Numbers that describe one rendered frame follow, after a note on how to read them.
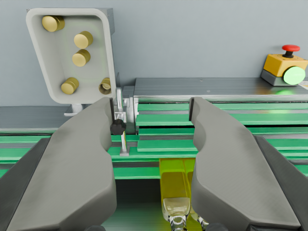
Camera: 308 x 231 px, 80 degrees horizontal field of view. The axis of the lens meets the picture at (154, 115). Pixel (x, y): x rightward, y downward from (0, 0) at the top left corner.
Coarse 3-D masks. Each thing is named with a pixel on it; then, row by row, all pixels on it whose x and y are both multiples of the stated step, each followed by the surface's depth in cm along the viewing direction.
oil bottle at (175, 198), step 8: (160, 160) 45; (168, 160) 44; (176, 160) 44; (160, 168) 43; (168, 168) 42; (176, 168) 42; (160, 176) 42; (168, 176) 40; (176, 176) 40; (184, 176) 40; (160, 184) 42; (168, 184) 39; (176, 184) 39; (184, 184) 39; (160, 192) 42; (168, 192) 37; (176, 192) 37; (184, 192) 37; (168, 200) 36; (176, 200) 36; (184, 200) 36; (168, 208) 35; (176, 208) 35; (184, 208) 35; (168, 216) 35; (184, 216) 35
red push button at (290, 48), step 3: (285, 45) 48; (288, 45) 48; (291, 45) 48; (294, 45) 48; (282, 48) 49; (285, 48) 48; (288, 48) 47; (291, 48) 47; (294, 48) 47; (297, 48) 47; (300, 48) 47; (288, 51) 48; (291, 51) 48; (285, 54) 49; (288, 54) 49; (291, 54) 48
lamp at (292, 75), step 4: (288, 68) 47; (292, 68) 46; (296, 68) 46; (300, 68) 46; (284, 72) 48; (288, 72) 47; (292, 72) 46; (296, 72) 46; (300, 72) 45; (304, 72) 46; (284, 76) 48; (288, 76) 47; (292, 76) 46; (296, 76) 46; (300, 76) 46; (304, 76) 46; (284, 80) 49; (288, 80) 47; (292, 80) 46; (296, 80) 46; (300, 80) 46; (292, 84) 48
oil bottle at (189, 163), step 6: (186, 162) 44; (192, 162) 44; (186, 168) 43; (192, 168) 43; (186, 174) 42; (192, 174) 41; (192, 210) 36; (192, 216) 37; (198, 216) 35; (198, 222) 37
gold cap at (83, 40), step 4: (84, 32) 45; (88, 32) 47; (76, 36) 43; (80, 36) 43; (84, 36) 43; (88, 36) 45; (92, 36) 47; (76, 40) 44; (80, 40) 44; (84, 40) 44; (88, 40) 44; (92, 40) 47; (76, 44) 44; (80, 44) 44; (84, 44) 44; (88, 44) 45; (80, 48) 45; (84, 48) 45
